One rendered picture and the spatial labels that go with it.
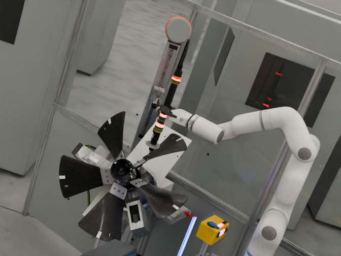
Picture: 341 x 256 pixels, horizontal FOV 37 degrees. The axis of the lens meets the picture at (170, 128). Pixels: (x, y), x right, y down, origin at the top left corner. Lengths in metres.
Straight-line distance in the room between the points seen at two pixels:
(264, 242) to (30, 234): 2.24
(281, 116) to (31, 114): 2.77
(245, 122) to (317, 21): 2.87
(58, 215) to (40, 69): 1.23
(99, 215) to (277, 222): 0.86
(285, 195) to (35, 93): 2.72
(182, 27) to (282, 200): 1.26
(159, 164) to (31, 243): 1.51
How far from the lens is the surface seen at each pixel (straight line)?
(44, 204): 4.12
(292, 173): 2.28
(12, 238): 4.04
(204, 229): 2.72
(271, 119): 2.24
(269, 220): 2.30
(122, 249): 1.94
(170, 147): 2.63
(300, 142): 2.18
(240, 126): 2.27
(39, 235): 4.13
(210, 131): 2.31
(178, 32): 3.07
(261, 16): 4.93
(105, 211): 2.57
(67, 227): 4.01
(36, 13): 4.35
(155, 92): 3.03
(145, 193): 2.52
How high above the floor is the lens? 2.29
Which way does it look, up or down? 18 degrees down
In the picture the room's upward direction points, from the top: 20 degrees clockwise
